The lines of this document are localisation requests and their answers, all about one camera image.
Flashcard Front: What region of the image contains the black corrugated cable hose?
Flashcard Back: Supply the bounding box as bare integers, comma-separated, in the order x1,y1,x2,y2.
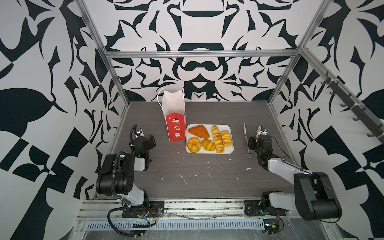
107,152,157,238

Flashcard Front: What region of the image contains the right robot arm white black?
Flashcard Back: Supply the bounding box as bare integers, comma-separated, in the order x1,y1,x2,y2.
245,135,343,223

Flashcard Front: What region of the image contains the white slotted cable duct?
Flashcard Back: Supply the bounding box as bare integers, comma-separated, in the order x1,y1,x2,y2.
85,218,266,231

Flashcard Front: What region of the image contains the grey wall hook rack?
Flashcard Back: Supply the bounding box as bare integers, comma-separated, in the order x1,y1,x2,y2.
322,77,384,145

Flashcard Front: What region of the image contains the white plastic tray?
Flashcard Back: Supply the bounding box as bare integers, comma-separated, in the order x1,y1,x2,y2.
185,124,235,155

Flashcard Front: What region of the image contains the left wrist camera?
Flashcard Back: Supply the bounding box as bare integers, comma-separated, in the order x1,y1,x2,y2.
133,126,145,139

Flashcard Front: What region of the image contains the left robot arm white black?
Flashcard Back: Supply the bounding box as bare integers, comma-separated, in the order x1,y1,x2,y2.
96,135,156,207

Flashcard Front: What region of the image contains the long striped fake bread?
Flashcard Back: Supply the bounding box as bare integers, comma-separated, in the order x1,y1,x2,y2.
211,126,225,154

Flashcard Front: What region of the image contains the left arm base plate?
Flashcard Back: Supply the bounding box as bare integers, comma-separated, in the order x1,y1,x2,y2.
122,201,165,218

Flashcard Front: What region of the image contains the yellow shell fake bread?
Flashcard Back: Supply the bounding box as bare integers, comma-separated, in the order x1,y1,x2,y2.
202,139,216,152

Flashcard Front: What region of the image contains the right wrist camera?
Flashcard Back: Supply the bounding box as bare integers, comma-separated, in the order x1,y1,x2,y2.
258,126,268,136

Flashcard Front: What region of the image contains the twisted fake bread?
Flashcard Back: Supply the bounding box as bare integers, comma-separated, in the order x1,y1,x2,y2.
221,131,233,147

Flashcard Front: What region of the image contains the brown fake croissant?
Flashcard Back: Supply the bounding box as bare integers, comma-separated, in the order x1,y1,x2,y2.
188,125,210,139

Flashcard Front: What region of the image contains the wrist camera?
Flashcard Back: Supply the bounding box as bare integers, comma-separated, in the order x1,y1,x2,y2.
133,126,145,139
258,126,268,136

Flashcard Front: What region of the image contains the small circuit board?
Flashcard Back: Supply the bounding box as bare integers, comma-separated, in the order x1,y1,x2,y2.
264,217,285,236

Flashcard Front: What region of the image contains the red white paper bag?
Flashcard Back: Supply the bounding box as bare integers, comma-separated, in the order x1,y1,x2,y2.
157,88,187,142

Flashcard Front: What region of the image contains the yellow ring fake bread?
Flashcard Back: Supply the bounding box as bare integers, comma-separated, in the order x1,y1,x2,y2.
187,138,202,153

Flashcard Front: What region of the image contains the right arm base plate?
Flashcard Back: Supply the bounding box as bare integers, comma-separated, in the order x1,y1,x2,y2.
244,200,287,217

